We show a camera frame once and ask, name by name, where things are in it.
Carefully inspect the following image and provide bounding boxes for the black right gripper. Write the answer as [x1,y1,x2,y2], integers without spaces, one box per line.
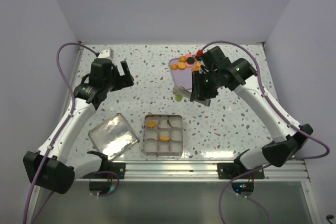
[191,69,221,101]

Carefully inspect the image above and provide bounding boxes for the green round cookie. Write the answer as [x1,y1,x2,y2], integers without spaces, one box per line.
[175,95,183,102]

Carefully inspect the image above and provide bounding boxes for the orange round sandwich cookie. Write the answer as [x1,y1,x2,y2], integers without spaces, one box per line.
[177,62,186,70]

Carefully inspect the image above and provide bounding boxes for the orange flower cookie front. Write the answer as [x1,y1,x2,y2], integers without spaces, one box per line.
[147,121,156,128]

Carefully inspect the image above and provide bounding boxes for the orange round cookie front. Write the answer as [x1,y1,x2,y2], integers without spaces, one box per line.
[159,136,170,142]

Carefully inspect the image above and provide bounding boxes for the metal serving tongs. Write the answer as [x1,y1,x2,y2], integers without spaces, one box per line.
[173,86,211,107]

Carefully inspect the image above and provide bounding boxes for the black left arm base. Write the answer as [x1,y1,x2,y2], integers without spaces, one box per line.
[81,162,126,179]

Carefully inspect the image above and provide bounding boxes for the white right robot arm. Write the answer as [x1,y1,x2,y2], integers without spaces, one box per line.
[190,46,313,178]

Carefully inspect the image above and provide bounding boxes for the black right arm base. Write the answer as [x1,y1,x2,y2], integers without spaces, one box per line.
[217,149,265,179]

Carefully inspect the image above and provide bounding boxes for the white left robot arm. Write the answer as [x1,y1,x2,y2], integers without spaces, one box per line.
[23,58,134,194]

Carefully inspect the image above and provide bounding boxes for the lavender cookie tray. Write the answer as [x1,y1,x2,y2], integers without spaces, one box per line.
[169,57,197,91]

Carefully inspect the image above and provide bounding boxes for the black sandwich cookie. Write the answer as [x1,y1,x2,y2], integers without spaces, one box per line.
[186,57,195,65]

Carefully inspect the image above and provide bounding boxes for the orange swirl cookie left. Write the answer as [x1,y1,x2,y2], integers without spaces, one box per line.
[171,64,178,70]

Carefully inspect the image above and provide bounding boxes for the orange swirl cookie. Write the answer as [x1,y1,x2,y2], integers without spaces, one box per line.
[171,64,178,70]
[179,56,186,62]

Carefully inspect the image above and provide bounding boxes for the orange swirl cookie top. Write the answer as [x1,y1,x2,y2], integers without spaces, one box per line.
[179,56,186,62]

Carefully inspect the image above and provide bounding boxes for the pink round cookie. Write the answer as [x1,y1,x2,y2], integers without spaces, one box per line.
[184,54,195,68]

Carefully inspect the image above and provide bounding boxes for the square cookie tin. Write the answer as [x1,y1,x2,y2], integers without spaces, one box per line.
[142,114,183,157]

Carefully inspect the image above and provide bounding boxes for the silver tin lid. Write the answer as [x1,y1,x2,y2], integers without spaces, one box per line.
[88,113,140,161]

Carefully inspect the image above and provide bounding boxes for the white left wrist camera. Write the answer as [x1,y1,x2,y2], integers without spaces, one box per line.
[97,48,114,61]

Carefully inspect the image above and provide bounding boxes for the red right cable connector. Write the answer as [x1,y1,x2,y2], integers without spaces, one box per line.
[196,50,203,57]

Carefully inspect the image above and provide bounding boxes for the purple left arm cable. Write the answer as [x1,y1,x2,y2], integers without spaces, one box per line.
[22,42,103,224]

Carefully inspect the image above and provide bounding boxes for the aluminium front rail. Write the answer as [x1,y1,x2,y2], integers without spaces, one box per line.
[66,157,309,182]

